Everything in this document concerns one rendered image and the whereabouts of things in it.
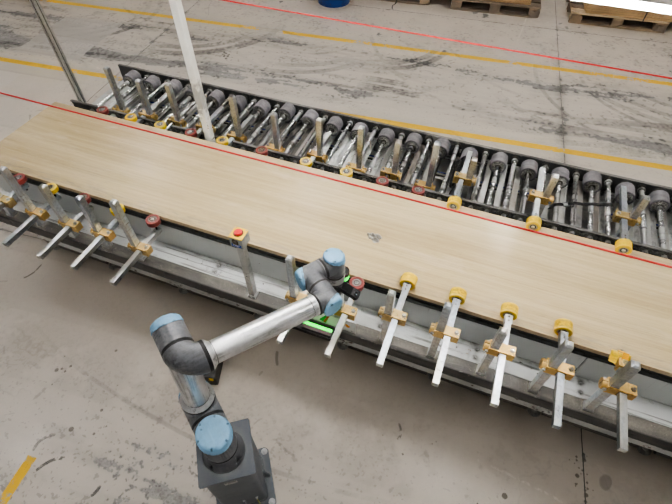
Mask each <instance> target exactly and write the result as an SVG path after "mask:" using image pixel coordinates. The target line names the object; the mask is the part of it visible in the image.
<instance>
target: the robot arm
mask: <svg viewBox="0 0 672 504"><path fill-rule="evenodd" d="M345 262H346V259H345V254H344V253H343V251H341V250H340V249H338V248H329V249H327V250H326V251H325V252H324V253H323V257H321V258H319V259H317V260H315V261H313V262H311V263H309V264H307V265H305V266H303V267H301V268H299V269H298V270H296V271H295V278H296V281H297V283H298V286H299V287H300V289H301V290H302V291H306V290H307V291H308V292H309V295H308V296H307V297H304V298H302V299H300V300H298V301H295V302H293V303H291V304H289V305H287V306H284V307H282V308H280V309H278V310H276V311H273V312H271V313H269V314H267V315H265V316H262V317H260V318H258V319H256V320H254V321H251V322H249V323H247V324H245V325H243V326H240V327H238V328H236V329H234V330H232V331H229V332H227V333H225V334H223V335H221V336H218V337H216V338H214V339H212V340H209V341H206V340H203V339H201V340H199V341H196V342H194V340H193V338H192V336H191V334H190V332H189V330H188V328H187V326H186V324H185V322H184V319H183V318H182V317H181V316H180V315H179V314H176V313H170V314H166V315H163V316H161V317H159V318H158V319H156V320H155V321H154V322H153V323H152V324H151V326H150V332H151V336H152V337H153V339H154V341H155V344H156V346H157V348H158V350H159V352H160V355H161V357H162V360H163V361H164V363H165V364H166V365H167V367H168V369H169V371H170V373H171V375H172V377H173V379H174V381H175V383H176V386H177V388H178V390H179V395H178V399H179V403H180V405H181V408H182V410H183V412H184V414H185V416H186V418H187V420H188V422H189V425H190V427H191V429H192V431H193V433H194V436H195V440H196V443H197V446H198V447H199V449H200V450H201V451H202V452H203V459H204V462H205V464H206V466H207V467H208V468H209V469H210V470H211V471H213V472H215V473H219V474H224V473H228V472H231V471H233V470H234V469H236V468H237V467H238V466H239V465H240V463H241V462H242V460H243V458H244V455H245V443H244V440H243V438H242V437H241V435H240V434H239V433H237V432H236V431H234V430H233V429H232V426H231V424H230V423H229V421H228V419H227V417H226V415H225V413H224V411H223V409H222V407H221V405H220V403H219V401H218V399H217V397H216V394H215V391H214V389H213V387H212V386H211V385H210V384H209V383H208V382H207V381H206V380H205V378H204V375H205V374H208V373H210V372H212V371H214V370H215V369H216V367H217V365H218V364H219V363H221V362H223V361H225V360H227V359H229V358H231V357H233V356H235V355H237V354H239V353H241V352H243V351H246V350H248V349H250V348H252V347H254V346H256V345H258V344H260V343H262V342H264V341H266V340H268V339H270V338H272V337H275V336H277V335H279V334H281V333H283V332H285V331H287V330H289V329H291V328H293V327H295V326H297V325H299V324H301V323H304V322H306V321H308V320H310V319H312V318H314V317H316V316H319V315H322V314H324V315H326V316H332V315H333V314H335V313H336V312H337V311H338V310H339V309H340V308H341V306H342V303H343V300H342V294H345V295H346V296H348V297H350V298H351V299H353V300H354V301H355V300H357V299H358V298H359V296H360V293H361V292H360V291H359V290H358V289H356V288H355V287H353V286H352V285H350V284H348V283H347V282H345V281H344V280H345Z"/></svg>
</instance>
